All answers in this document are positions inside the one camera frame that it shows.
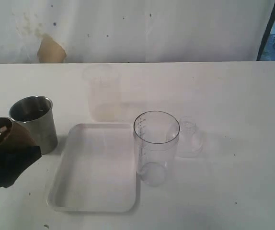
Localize stainless steel cup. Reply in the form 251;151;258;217
9;95;58;155

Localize clear plastic shaker cup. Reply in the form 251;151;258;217
133;110;180;187

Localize clear domed shaker lid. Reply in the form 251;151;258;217
176;116;204;159

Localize white rectangular plastic tray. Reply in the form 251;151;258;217
47;123;136;213

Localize translucent frosted plastic cup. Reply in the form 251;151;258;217
82;63;121;122

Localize black metal window post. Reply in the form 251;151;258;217
256;2;275;61

